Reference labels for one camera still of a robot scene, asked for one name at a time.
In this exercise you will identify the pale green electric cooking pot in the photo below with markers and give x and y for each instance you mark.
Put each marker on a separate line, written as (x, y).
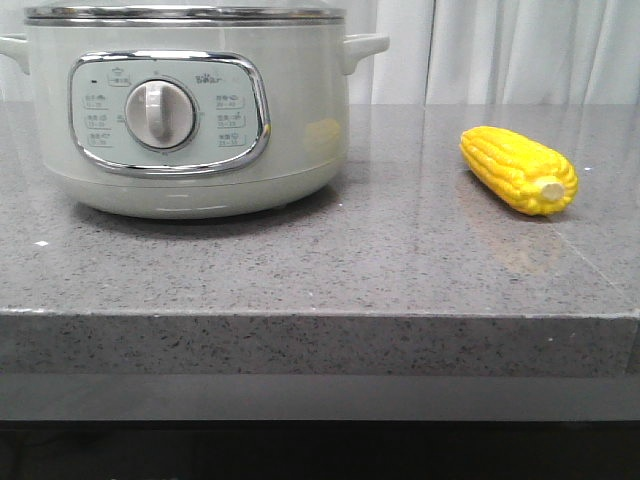
(247, 152)

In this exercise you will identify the glass pot lid steel rim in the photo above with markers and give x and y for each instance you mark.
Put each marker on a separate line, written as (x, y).
(225, 11)

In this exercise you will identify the beige pot control knob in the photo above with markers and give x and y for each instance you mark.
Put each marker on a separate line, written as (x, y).
(160, 115)

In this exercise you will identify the white pleated curtain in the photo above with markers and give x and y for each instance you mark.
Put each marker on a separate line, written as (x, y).
(395, 52)

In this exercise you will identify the yellow plastic corn cob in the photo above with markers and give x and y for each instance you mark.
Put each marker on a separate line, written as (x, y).
(530, 177)

